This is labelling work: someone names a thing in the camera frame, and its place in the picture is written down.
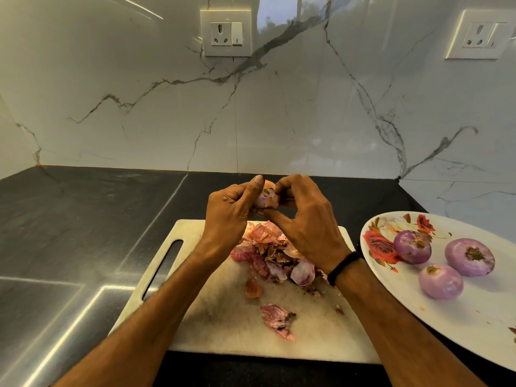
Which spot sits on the person's left hand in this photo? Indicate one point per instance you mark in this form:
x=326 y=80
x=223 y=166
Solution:
x=225 y=221

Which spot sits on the person's right hand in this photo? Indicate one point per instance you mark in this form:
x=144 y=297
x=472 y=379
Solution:
x=314 y=229

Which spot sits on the person's left thumb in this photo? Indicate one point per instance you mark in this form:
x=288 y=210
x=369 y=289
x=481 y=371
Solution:
x=253 y=193

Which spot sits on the person's right thumb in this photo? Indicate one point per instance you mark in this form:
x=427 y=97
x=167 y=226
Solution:
x=278 y=219

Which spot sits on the partly peeled red onion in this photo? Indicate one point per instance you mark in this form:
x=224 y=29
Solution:
x=267 y=197

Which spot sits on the person's right forearm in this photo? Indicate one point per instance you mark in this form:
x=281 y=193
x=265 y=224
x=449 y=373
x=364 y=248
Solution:
x=395 y=334

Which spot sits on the person's left forearm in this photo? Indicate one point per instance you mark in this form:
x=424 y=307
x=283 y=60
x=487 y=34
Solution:
x=153 y=322

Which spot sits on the pile of red onion peels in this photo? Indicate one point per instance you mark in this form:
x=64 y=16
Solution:
x=268 y=247

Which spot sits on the thick purple onion layer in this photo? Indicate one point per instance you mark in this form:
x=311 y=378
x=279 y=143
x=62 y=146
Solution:
x=302 y=273

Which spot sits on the small orange onion peel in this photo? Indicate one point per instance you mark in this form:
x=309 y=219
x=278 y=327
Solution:
x=253 y=289

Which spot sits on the black wristband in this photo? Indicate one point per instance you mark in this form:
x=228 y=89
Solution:
x=342 y=266

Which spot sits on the pink crumpled onion peel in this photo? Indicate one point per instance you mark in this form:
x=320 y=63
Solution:
x=278 y=320

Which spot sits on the tiny brown peel scrap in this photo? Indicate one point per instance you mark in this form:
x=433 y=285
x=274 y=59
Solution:
x=339 y=309

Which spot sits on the white plastic cutting board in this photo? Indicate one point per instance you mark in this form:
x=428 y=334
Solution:
x=225 y=322

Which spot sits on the white floral oval plate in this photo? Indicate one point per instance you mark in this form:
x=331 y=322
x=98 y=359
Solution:
x=479 y=314

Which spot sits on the white wall socket with switch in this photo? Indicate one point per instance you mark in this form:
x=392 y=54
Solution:
x=225 y=34
x=479 y=35

